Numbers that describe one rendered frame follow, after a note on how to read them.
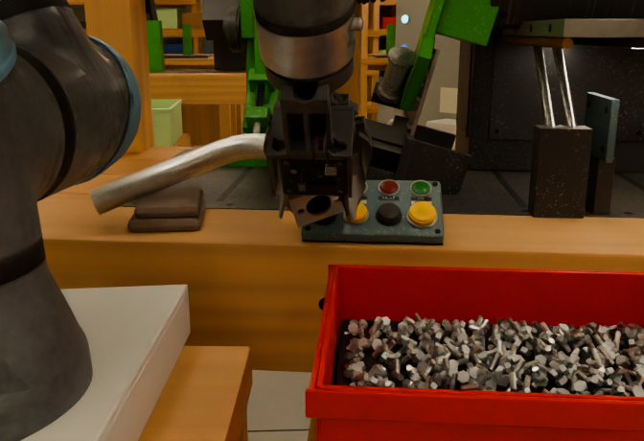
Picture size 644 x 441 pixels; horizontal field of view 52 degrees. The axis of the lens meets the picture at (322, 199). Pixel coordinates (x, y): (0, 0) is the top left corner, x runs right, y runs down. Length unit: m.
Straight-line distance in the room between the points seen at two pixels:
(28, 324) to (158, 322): 0.14
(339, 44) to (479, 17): 0.43
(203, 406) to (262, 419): 1.56
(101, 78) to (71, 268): 0.30
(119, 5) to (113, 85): 0.82
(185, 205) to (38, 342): 0.36
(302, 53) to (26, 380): 0.28
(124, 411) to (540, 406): 0.25
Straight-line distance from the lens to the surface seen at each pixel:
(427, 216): 0.69
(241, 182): 0.99
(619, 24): 0.75
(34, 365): 0.42
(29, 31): 0.51
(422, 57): 0.86
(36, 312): 0.43
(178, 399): 0.53
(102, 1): 1.37
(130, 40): 1.35
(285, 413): 2.09
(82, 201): 1.01
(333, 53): 0.50
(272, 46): 0.50
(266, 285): 0.72
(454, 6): 0.90
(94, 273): 0.77
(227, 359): 0.58
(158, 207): 0.75
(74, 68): 0.51
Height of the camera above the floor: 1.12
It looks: 14 degrees down
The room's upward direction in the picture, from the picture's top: straight up
